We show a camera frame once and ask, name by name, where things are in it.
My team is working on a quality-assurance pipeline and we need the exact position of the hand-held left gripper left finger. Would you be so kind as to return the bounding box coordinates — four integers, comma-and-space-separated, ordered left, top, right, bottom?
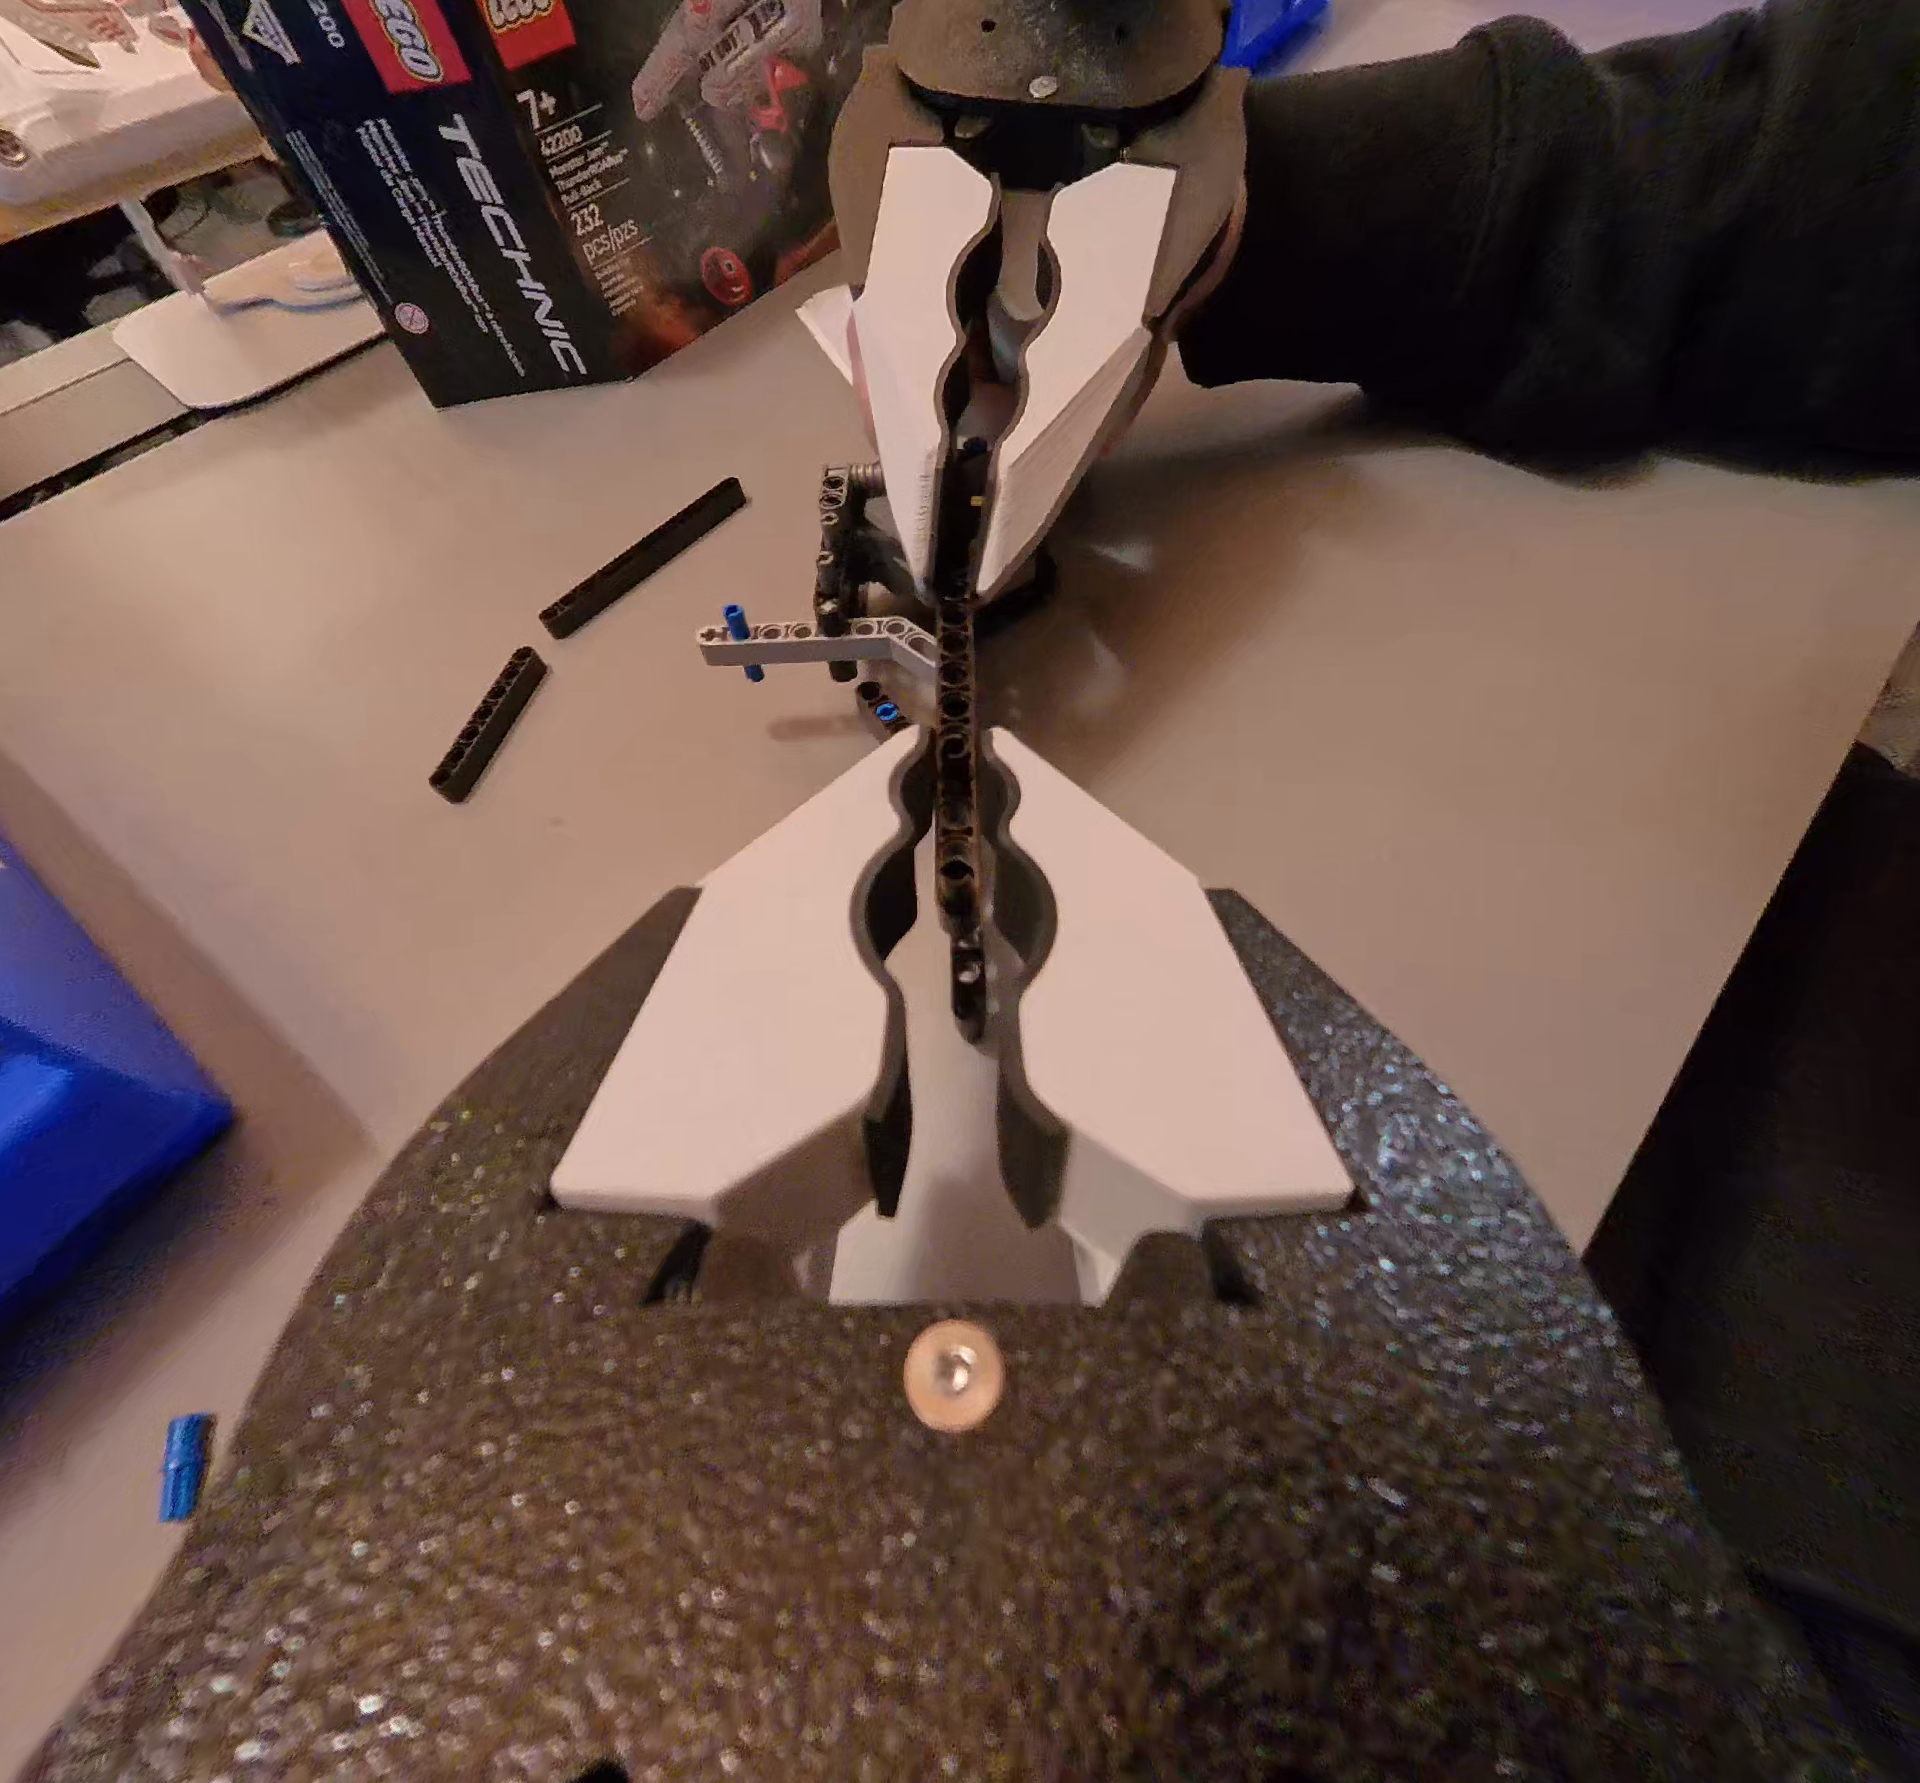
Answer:
548, 730, 938, 1304

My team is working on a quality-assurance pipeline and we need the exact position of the white flat stand base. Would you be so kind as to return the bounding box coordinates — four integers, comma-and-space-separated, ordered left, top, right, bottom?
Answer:
114, 230, 388, 416

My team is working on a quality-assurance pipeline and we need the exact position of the person's dark clothing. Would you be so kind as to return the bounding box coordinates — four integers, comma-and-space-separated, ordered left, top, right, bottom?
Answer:
1581, 740, 1920, 1710

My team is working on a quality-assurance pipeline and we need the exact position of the black and grey brick assembly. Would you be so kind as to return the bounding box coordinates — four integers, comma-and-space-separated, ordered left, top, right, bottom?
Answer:
695, 426, 1059, 1054

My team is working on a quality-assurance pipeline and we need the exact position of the grey desk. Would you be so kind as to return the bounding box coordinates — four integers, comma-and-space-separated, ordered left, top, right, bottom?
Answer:
0, 0, 1920, 1755

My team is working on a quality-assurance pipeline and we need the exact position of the black toy set box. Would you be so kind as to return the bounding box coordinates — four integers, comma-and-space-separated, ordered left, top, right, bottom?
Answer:
154, 0, 1004, 409

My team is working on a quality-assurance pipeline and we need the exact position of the blue storage bin with tag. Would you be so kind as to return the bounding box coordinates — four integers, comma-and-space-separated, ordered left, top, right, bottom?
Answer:
0, 839, 237, 1338

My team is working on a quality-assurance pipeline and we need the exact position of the long black brick beam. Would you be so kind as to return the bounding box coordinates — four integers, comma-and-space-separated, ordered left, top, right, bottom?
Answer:
541, 475, 749, 644

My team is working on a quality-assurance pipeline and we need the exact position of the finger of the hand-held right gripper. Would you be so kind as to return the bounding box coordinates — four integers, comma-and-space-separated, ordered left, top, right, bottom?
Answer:
849, 145, 1006, 587
972, 163, 1183, 603

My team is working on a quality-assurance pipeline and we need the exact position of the short black brick beam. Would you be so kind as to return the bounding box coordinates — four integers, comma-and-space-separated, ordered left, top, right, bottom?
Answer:
430, 645, 550, 808

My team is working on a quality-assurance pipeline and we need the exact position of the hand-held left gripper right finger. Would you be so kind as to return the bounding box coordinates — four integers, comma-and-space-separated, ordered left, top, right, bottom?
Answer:
989, 730, 1358, 1304

